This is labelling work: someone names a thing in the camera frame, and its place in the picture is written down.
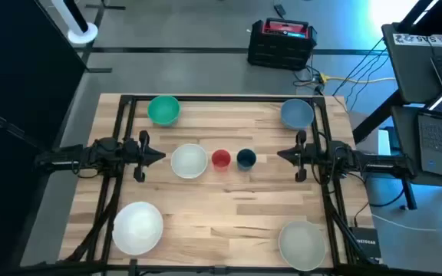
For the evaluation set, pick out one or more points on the black partition panel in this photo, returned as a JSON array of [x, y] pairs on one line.
[[17, 76]]

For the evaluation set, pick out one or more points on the pale pink bowl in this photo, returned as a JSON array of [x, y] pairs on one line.
[[189, 161]]

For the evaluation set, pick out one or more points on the black network switch box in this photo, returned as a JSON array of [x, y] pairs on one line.
[[367, 242]]

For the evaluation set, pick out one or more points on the white round stand with pole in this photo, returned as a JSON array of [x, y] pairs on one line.
[[83, 33]]

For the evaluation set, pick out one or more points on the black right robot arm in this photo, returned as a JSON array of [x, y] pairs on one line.
[[367, 163]]

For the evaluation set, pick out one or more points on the green bowl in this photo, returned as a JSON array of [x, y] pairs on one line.
[[163, 110]]

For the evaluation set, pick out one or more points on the dark teal cup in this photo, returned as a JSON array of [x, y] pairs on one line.
[[246, 158]]

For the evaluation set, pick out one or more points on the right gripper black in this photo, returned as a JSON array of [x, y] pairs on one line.
[[301, 161]]

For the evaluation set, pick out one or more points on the red-orange cup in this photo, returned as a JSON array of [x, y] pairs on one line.
[[221, 158]]

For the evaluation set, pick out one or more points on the large grey laptop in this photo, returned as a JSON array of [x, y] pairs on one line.
[[441, 145]]

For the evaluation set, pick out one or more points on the grey desk with label sticker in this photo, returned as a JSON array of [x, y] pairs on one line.
[[409, 69]]

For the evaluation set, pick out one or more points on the black and red toolbox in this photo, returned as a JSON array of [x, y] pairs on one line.
[[281, 44]]

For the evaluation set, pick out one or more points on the black diagonal support beam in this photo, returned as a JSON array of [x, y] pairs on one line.
[[378, 117]]

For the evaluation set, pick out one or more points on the large white bowl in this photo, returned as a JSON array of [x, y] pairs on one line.
[[137, 228]]

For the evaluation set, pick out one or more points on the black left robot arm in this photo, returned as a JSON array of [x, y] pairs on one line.
[[90, 155]]

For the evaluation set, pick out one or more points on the black power adapter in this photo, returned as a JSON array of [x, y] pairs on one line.
[[279, 9]]

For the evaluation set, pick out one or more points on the black metal table frame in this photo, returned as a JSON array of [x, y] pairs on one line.
[[225, 98]]

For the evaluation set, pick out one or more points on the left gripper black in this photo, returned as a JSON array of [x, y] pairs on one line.
[[141, 161]]

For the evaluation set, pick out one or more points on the large pale grey bowl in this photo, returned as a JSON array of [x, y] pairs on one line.
[[302, 245]]

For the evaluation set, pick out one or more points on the blue-grey bowl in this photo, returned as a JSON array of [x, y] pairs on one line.
[[297, 113]]

